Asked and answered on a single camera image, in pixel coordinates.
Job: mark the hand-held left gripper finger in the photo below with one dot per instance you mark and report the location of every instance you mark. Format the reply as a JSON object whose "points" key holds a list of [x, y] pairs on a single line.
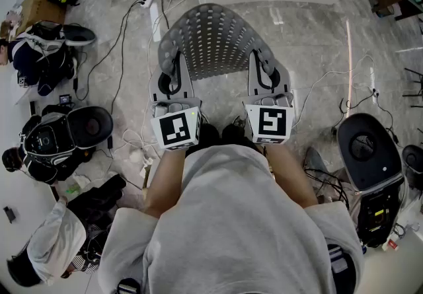
{"points": [[155, 91], [185, 88]]}

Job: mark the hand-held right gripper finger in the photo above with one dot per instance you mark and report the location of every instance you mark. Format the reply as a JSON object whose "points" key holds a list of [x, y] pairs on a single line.
{"points": [[284, 84], [252, 84]]}

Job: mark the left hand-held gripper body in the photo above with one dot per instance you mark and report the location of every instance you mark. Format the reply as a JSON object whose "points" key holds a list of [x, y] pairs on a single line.
{"points": [[175, 127]]}

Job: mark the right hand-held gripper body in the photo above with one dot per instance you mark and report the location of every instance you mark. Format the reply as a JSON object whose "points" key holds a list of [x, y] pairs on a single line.
{"points": [[271, 122]]}

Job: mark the person's left forearm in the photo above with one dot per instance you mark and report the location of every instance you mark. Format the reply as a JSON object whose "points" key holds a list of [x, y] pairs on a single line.
{"points": [[168, 180]]}

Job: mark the black metal chair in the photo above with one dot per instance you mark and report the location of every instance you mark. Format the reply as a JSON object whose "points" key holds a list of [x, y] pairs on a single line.
{"points": [[420, 83]]}

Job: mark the small black screen device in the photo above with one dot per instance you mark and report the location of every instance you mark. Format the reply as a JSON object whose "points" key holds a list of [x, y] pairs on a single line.
{"points": [[65, 99]]}

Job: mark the person's grey sweatshirt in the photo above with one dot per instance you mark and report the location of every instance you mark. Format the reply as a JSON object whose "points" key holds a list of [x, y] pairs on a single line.
{"points": [[231, 220]]}

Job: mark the grey perforated bath mat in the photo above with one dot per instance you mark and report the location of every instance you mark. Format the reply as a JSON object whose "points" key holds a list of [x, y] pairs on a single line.
{"points": [[215, 41]]}

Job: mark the small white power strip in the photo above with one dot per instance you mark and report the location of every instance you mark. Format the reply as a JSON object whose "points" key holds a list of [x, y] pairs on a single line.
{"points": [[375, 91]]}

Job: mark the white table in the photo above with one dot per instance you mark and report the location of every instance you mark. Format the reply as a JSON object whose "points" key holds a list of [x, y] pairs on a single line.
{"points": [[20, 193], [409, 269]]}

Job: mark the person's black trousers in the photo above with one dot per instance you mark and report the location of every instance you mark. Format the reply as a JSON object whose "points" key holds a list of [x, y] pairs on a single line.
{"points": [[208, 137]]}

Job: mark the person's right forearm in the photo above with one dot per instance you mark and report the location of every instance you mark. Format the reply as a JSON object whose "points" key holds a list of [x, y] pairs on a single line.
{"points": [[287, 177]]}

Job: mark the brown cardboard box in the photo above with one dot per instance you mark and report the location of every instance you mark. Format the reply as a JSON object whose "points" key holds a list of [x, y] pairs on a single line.
{"points": [[39, 12]]}

